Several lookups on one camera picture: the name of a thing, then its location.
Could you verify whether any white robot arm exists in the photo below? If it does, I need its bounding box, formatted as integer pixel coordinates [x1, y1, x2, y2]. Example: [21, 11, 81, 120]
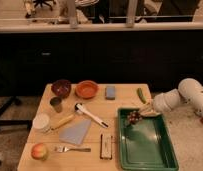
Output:
[139, 78, 203, 120]

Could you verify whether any wooden table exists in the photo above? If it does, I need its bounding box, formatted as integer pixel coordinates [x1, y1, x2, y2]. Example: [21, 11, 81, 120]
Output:
[17, 84, 151, 171]

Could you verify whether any dark brown bowl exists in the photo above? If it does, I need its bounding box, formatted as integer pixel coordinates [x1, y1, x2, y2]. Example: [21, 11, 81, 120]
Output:
[51, 79, 71, 98]

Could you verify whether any grey folded cloth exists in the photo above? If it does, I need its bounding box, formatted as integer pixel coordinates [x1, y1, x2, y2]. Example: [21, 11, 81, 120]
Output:
[59, 119, 91, 146]

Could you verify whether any blue sponge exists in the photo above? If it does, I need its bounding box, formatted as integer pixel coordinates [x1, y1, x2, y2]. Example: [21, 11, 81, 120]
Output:
[105, 85, 116, 100]

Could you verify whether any small metal cup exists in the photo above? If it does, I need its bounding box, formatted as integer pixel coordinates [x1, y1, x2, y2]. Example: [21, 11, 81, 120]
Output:
[50, 97, 62, 113]

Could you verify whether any office chair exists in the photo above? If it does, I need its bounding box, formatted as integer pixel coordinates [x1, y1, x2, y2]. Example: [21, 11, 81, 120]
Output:
[23, 0, 56, 18]

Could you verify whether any green plastic tray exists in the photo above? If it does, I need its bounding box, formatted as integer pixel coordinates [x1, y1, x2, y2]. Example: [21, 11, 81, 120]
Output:
[117, 108, 179, 171]

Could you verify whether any red yellow apple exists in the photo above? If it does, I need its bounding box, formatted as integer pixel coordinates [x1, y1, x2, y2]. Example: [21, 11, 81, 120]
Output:
[31, 143, 48, 160]

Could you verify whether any dark red grape bunch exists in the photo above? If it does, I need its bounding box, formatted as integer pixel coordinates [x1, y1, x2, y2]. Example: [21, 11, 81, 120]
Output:
[127, 111, 142, 125]

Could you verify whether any yellow handled brush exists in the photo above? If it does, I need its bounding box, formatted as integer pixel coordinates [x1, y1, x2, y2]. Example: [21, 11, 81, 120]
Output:
[51, 112, 82, 130]

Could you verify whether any white black handled tool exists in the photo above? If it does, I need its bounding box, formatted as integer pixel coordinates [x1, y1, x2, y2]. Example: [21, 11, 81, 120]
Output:
[75, 103, 109, 128]

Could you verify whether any orange bowl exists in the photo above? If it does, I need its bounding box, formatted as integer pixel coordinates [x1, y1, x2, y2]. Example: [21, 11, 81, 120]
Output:
[75, 80, 98, 99]

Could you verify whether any silver fork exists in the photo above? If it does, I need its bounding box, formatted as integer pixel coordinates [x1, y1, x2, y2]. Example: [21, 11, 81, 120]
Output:
[54, 146, 91, 153]

